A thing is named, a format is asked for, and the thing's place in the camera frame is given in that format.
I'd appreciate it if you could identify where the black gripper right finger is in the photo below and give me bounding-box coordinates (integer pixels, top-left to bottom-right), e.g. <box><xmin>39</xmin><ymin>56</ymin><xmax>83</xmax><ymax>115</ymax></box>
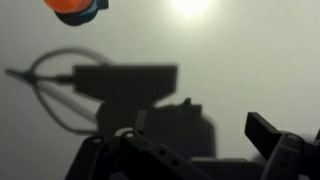
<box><xmin>244</xmin><ymin>111</ymin><xmax>320</xmax><ymax>180</ymax></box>

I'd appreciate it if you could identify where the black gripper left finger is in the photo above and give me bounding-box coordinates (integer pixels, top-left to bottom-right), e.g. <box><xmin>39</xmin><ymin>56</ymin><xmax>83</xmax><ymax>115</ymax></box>
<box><xmin>64</xmin><ymin>109</ymin><xmax>214</xmax><ymax>180</ymax></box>

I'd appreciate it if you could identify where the blue plastic mug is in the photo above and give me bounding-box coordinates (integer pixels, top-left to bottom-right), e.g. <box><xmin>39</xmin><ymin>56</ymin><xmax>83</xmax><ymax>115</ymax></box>
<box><xmin>54</xmin><ymin>0</ymin><xmax>110</xmax><ymax>27</ymax></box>

